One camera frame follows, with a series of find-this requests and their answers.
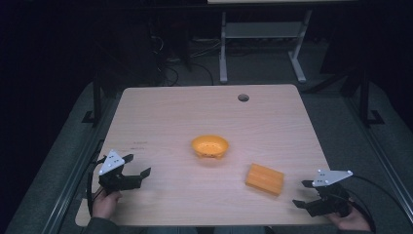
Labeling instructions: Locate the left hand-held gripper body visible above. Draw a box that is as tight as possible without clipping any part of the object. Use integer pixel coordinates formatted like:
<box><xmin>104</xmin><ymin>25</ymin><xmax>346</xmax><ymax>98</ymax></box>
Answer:
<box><xmin>97</xmin><ymin>149</ymin><xmax>143</xmax><ymax>196</ymax></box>

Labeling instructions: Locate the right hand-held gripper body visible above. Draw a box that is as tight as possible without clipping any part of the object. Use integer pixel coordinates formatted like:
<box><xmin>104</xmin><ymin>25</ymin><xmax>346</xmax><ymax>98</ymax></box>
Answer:
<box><xmin>305</xmin><ymin>169</ymin><xmax>355</xmax><ymax>218</ymax></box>

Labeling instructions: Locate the orange sponge block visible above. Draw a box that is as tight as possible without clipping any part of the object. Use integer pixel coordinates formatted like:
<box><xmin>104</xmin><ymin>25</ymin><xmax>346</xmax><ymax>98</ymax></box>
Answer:
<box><xmin>244</xmin><ymin>163</ymin><xmax>285</xmax><ymax>197</ymax></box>

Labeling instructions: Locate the orange plastic bowl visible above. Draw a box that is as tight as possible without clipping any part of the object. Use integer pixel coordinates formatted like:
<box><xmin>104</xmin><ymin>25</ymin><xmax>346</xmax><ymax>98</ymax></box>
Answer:
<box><xmin>190</xmin><ymin>135</ymin><xmax>230</xmax><ymax>160</ymax></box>

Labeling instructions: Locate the person's left hand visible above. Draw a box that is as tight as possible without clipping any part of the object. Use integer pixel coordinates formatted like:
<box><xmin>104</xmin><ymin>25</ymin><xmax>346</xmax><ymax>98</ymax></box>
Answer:
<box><xmin>92</xmin><ymin>189</ymin><xmax>123</xmax><ymax>220</ymax></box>

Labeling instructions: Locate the person's right hand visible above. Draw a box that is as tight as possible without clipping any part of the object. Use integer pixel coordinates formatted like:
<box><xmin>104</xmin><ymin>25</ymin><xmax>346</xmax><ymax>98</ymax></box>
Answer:
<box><xmin>326</xmin><ymin>208</ymin><xmax>372</xmax><ymax>232</ymax></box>

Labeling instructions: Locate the black metal stand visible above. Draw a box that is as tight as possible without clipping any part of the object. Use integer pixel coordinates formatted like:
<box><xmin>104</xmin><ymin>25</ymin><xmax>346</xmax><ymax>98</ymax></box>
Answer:
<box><xmin>337</xmin><ymin>64</ymin><xmax>386</xmax><ymax>129</ymax></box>
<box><xmin>81</xmin><ymin>69</ymin><xmax>113</xmax><ymax>128</ymax></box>

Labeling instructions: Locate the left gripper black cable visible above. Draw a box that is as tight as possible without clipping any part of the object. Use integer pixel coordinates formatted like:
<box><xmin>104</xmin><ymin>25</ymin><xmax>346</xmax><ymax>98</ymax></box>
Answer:
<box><xmin>86</xmin><ymin>155</ymin><xmax>107</xmax><ymax>217</ymax></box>

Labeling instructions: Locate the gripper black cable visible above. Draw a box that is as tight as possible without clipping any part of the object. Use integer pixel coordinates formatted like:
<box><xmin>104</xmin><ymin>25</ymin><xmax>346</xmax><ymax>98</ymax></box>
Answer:
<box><xmin>334</xmin><ymin>175</ymin><xmax>403</xmax><ymax>233</ymax></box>
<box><xmin>86</xmin><ymin>155</ymin><xmax>107</xmax><ymax>217</ymax></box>

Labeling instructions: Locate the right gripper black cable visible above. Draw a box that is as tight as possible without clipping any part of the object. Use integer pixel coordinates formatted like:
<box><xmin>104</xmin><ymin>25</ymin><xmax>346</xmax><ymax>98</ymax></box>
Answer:
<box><xmin>334</xmin><ymin>175</ymin><xmax>403</xmax><ymax>233</ymax></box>

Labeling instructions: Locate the tangle of floor cables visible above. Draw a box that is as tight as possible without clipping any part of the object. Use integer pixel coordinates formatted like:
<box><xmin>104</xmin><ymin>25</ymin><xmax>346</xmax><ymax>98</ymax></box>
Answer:
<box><xmin>147</xmin><ymin>25</ymin><xmax>225</xmax><ymax>88</ymax></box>

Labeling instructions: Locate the grey metal desk frame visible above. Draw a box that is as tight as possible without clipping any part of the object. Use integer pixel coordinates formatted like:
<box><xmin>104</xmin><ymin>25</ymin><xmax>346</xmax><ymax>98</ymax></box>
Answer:
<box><xmin>219</xmin><ymin>9</ymin><xmax>314</xmax><ymax>84</ymax></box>

